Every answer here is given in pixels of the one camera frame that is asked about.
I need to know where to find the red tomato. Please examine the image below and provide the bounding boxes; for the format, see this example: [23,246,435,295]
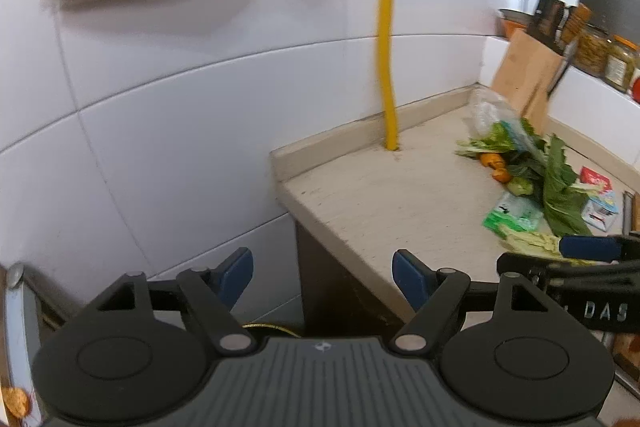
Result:
[631,76,640,104]

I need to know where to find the green plastic wrapper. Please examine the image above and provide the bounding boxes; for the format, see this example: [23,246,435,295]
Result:
[483,192,544,237]

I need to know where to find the bok choy greens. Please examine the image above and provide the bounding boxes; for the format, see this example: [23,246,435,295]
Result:
[454,138,546,202]

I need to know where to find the large dark green leaf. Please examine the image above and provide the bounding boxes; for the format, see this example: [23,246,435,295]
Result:
[542,134,591,237]

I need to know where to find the orange lid glass jar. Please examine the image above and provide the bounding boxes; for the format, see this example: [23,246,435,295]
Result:
[603,35,639,92]

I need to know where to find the wooden cutting board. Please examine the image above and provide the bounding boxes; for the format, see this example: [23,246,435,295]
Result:
[613,193,639,384]

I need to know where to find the white appliance with handle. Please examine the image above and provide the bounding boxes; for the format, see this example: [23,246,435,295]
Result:
[1,263,44,426]

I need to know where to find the orange peel pieces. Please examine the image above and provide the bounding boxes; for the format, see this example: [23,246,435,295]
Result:
[478,153,512,184]

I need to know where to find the pale cabbage leaf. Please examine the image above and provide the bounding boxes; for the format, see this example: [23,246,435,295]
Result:
[500,227,597,265]

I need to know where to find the wooden knife block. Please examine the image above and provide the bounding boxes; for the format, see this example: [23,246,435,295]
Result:
[490,29,563,134]

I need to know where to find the gold rimmed trash bin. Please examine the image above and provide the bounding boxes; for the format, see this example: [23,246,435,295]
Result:
[243,323,299,341]

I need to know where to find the yellow vertical pipe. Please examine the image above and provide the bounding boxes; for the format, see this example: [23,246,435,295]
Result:
[376,0,399,150]

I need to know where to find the wooden handled knife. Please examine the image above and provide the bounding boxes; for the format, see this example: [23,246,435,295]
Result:
[559,3,591,50]

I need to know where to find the clear plastic bag with vegetables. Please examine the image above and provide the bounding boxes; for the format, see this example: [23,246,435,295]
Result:
[469,87,547,164]

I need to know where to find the red blue small carton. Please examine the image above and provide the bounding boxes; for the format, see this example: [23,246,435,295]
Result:
[579,167,618,232]

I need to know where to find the black handled knife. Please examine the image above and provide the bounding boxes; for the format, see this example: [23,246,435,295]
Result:
[527,0,552,36]

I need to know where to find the glass jar of pickles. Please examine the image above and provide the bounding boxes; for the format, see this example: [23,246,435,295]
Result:
[574,24,610,77]

